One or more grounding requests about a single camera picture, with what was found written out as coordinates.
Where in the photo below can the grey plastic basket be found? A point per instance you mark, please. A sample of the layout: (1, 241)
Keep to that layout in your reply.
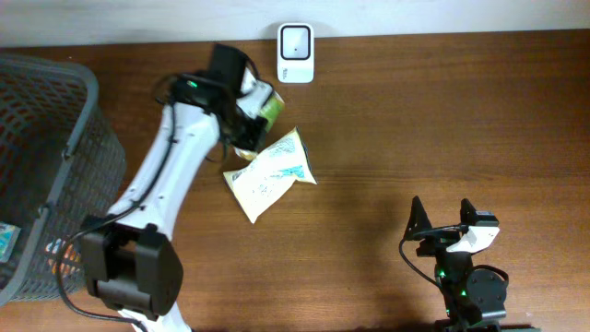
(60, 162)

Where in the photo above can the cream snack bag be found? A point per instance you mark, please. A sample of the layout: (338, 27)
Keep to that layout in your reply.
(270, 175)

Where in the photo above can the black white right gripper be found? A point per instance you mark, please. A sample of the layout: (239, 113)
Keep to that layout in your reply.
(438, 241)

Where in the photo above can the Kleenex tissue pack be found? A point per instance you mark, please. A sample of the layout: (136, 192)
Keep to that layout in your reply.
(8, 239)

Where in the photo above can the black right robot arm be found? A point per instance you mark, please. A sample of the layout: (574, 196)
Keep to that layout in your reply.
(474, 295)

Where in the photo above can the green tea carton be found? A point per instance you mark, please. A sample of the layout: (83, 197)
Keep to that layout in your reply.
(269, 113)

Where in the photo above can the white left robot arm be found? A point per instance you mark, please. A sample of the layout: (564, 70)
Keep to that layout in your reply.
(128, 258)

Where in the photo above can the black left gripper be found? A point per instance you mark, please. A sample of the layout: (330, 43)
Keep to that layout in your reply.
(254, 138)

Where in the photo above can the white barcode scanner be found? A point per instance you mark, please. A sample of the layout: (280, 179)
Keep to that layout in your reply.
(295, 53)

